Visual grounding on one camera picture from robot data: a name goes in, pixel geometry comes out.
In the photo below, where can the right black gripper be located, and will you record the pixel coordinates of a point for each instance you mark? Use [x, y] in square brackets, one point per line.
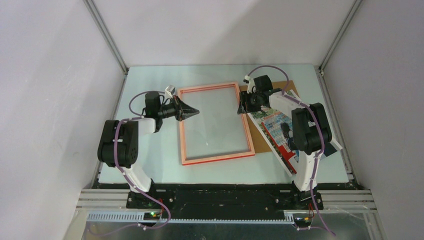
[244, 97]

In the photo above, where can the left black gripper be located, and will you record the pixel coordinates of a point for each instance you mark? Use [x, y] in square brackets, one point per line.
[182, 110]

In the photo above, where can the orange wooden picture frame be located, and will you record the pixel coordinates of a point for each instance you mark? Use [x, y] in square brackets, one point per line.
[244, 118]

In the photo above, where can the clear acrylic sheet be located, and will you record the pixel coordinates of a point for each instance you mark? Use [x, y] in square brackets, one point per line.
[217, 130]

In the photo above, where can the colourful printed photo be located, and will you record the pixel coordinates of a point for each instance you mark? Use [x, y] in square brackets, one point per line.
[270, 122]

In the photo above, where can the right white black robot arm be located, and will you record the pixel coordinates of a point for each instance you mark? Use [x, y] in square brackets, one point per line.
[308, 133]

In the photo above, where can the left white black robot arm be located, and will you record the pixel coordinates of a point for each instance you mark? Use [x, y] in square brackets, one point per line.
[119, 142]

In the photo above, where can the brown cardboard backing board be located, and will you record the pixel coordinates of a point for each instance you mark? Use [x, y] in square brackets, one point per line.
[259, 143]

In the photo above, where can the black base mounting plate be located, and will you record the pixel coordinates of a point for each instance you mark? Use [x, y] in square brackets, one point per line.
[225, 202]

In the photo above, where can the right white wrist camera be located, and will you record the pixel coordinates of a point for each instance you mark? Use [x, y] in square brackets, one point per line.
[250, 83]

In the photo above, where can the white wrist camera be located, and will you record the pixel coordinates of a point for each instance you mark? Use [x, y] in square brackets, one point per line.
[170, 91]
[250, 83]

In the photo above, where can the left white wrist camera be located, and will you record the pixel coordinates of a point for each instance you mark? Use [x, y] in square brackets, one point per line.
[170, 91]

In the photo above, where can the aluminium front rail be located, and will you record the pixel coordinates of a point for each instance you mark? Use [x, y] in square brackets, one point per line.
[111, 205]

